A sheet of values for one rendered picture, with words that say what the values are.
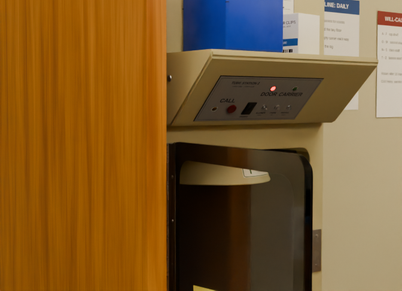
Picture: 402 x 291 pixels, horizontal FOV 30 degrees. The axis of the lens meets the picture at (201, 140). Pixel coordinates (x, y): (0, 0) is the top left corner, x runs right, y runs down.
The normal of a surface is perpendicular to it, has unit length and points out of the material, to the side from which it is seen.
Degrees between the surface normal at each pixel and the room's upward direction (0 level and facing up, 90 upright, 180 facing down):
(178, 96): 90
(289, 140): 90
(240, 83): 135
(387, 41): 90
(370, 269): 90
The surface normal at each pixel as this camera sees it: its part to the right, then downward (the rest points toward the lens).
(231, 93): 0.42, 0.74
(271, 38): 0.59, 0.04
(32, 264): -0.80, 0.03
